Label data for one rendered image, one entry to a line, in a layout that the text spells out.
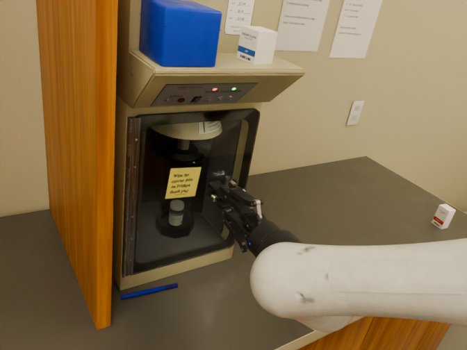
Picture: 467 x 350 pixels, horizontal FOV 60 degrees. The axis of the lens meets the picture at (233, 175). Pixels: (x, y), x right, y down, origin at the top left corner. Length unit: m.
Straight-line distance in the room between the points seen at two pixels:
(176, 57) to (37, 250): 0.70
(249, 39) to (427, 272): 0.51
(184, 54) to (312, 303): 0.42
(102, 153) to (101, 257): 0.22
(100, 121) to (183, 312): 0.51
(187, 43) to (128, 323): 0.61
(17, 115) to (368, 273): 0.98
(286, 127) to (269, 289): 1.15
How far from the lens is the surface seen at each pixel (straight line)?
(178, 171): 0.88
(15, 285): 1.09
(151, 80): 0.68
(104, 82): 0.66
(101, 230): 0.79
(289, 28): 1.50
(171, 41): 0.66
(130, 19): 0.75
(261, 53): 0.79
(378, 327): 1.42
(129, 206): 0.88
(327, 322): 0.68
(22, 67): 1.18
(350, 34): 1.72
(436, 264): 0.51
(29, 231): 1.25
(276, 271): 0.57
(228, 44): 0.85
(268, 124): 1.59
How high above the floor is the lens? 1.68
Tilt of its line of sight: 28 degrees down
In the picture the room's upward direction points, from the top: 10 degrees clockwise
